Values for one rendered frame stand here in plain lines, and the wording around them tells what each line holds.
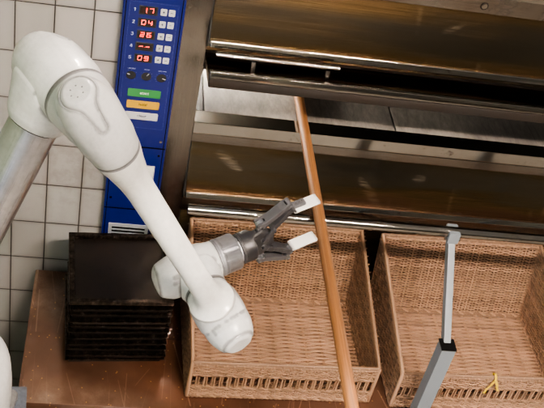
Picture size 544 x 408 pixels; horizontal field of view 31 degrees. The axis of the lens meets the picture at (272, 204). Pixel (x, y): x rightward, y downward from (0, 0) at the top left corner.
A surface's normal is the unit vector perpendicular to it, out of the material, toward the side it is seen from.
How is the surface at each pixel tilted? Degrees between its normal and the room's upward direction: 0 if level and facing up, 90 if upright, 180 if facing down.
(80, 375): 0
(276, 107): 0
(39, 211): 90
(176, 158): 90
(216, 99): 0
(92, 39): 90
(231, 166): 70
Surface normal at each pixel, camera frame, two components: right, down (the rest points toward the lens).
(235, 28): 0.14, 0.35
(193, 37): 0.08, 0.65
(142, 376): 0.18, -0.75
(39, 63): -0.47, -0.33
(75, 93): -0.15, -0.43
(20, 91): -0.70, 0.00
